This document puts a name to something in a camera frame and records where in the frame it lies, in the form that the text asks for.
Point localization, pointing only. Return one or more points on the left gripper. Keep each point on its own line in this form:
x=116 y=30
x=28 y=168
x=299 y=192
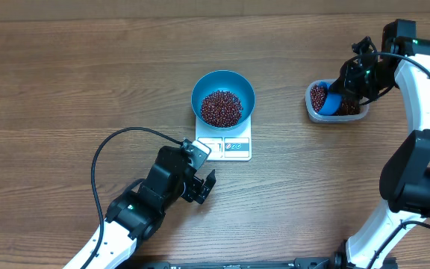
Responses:
x=196 y=186

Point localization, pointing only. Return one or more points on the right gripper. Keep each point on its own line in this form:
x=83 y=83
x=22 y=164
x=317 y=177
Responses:
x=348 y=86

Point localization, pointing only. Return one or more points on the blue plastic scoop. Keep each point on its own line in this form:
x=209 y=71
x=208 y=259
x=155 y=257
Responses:
x=332 y=101

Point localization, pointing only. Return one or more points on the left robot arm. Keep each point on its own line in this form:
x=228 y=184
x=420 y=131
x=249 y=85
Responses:
x=135 y=216

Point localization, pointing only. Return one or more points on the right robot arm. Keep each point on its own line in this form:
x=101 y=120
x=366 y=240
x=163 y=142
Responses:
x=403 y=61

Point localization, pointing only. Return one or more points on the white digital kitchen scale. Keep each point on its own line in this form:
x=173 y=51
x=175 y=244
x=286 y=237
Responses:
x=226 y=144

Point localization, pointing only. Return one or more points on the red beans in bowl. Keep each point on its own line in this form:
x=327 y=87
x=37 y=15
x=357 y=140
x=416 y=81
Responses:
x=221 y=109

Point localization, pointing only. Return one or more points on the teal blue bowl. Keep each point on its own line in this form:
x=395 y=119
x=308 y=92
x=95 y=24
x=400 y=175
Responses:
x=225 y=80

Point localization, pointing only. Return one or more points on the red adzuki beans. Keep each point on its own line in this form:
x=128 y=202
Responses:
x=348 y=107

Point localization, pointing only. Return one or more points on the clear plastic bean container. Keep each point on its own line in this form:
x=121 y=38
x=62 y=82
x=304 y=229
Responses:
x=318 y=118

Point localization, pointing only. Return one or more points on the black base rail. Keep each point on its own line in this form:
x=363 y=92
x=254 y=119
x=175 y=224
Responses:
x=298 y=263

